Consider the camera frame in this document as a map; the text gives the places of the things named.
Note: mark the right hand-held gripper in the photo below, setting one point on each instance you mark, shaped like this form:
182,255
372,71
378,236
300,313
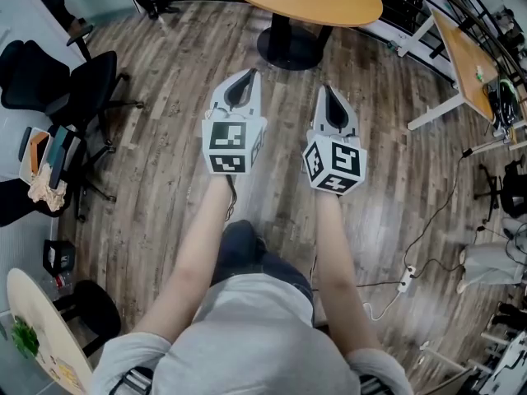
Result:
341,163

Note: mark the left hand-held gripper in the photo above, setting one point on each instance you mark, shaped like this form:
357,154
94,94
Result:
226,138

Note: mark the person's left forearm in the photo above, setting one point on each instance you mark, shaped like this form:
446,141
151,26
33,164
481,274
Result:
193,257

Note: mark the person's right forearm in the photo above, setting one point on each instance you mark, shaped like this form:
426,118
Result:
337,270

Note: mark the rectangular wooden desk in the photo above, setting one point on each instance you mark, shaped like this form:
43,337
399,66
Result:
465,52

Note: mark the small white green object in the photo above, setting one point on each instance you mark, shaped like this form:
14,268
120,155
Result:
478,73

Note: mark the black office chair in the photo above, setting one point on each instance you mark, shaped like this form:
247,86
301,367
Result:
86,80
514,187

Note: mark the person's dark trousers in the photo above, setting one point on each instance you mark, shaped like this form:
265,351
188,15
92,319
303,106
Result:
243,249

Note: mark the black electronic equipment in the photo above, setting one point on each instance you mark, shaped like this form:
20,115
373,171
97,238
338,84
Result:
504,105

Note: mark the white power strip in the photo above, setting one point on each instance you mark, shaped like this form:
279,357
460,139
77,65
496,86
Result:
405,279

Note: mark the beige crumpled cloth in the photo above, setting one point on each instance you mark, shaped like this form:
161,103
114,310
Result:
45,191

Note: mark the white storage box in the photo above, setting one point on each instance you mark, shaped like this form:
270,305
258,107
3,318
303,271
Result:
29,154

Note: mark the person's grey shirt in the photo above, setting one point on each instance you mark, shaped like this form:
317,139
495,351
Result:
247,344

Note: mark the black paper bag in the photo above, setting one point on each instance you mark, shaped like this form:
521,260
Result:
57,257

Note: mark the round white table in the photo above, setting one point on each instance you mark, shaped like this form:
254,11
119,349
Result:
37,303

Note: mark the green plant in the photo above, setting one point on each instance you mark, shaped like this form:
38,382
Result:
24,337

